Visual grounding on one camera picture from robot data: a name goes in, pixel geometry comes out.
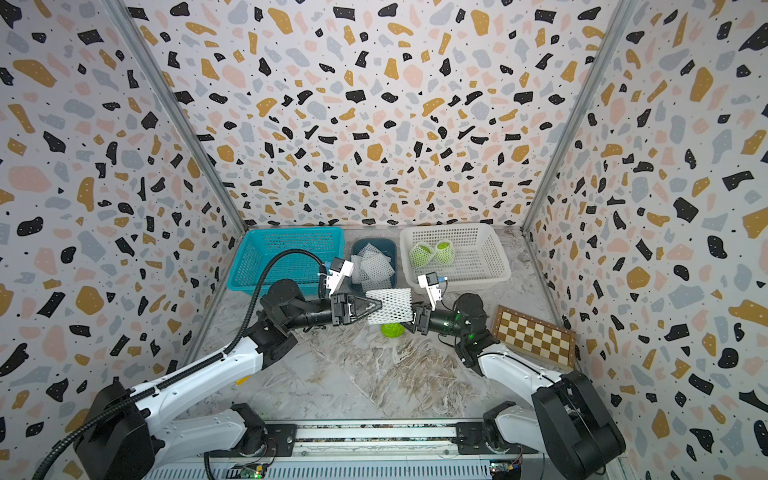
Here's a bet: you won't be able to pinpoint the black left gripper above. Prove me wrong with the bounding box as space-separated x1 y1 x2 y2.
283 295 381 334

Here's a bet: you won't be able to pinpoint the green custard apple dark spots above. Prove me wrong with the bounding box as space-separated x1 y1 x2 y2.
381 323 405 338

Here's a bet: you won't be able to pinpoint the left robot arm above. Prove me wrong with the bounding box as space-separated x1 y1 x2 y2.
74 280 382 479

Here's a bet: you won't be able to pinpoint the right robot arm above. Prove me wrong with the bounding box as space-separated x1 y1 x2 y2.
405 294 626 479

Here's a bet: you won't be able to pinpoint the white foam nets pile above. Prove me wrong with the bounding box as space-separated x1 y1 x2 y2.
351 242 395 292

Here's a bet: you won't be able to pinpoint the white plastic basket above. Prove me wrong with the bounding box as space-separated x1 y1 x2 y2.
400 223 511 293

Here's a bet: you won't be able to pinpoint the teal plastic basket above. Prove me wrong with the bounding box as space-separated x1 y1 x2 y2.
227 227 345 298

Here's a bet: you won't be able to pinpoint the wooden chessboard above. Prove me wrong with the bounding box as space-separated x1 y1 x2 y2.
491 306 576 371

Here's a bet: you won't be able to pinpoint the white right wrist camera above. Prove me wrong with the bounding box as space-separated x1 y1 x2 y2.
418 272 447 311

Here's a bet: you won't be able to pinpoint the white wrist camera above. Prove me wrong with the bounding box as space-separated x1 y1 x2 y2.
418 272 447 311
324 257 354 296

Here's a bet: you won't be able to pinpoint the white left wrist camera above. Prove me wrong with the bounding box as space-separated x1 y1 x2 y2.
324 257 354 296

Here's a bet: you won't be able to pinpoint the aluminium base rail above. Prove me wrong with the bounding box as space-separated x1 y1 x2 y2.
151 402 626 479

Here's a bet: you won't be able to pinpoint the aluminium corner post left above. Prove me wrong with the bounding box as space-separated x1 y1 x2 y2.
104 1 247 236

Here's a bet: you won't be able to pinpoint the aluminium corner post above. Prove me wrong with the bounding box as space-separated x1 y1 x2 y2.
521 0 637 234
104 1 247 236

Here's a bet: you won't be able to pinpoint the black corrugated cable conduit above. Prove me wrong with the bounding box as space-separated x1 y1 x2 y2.
32 248 328 480

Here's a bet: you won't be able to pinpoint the aluminium corner post right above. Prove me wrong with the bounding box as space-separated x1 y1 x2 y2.
521 0 637 234

